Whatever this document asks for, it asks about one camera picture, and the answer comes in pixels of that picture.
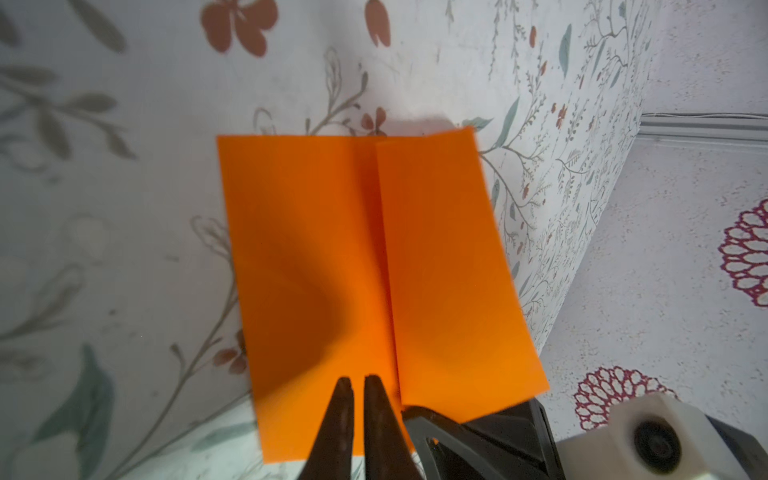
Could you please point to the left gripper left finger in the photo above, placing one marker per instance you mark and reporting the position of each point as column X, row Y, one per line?
column 331, row 454

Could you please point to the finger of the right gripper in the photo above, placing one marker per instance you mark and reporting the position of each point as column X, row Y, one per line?
column 515, row 443

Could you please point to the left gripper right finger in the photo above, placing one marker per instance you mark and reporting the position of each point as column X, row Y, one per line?
column 386, row 453

